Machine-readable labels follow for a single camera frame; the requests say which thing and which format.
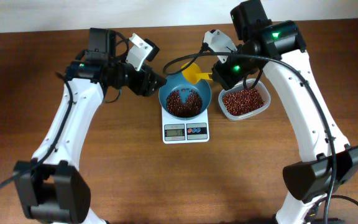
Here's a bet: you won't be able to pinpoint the blue plastic bowl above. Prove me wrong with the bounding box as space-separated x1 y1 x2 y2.
158 73 212 120

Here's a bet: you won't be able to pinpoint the red adzuki beans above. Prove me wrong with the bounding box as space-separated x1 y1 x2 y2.
167 89 265 118

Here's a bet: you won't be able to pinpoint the clear plastic bean container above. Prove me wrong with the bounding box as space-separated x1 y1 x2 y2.
218 82 271 121

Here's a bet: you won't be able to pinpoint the yellow plastic measuring scoop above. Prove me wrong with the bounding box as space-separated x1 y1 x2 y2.
182 63 212 85

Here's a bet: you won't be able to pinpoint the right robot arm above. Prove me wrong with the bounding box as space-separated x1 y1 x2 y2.
209 0 358 223

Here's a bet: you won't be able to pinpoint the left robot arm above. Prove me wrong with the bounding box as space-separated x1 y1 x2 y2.
13 28 166 223

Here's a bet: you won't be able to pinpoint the white digital kitchen scale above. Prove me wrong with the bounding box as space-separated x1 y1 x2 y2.
161 108 210 144

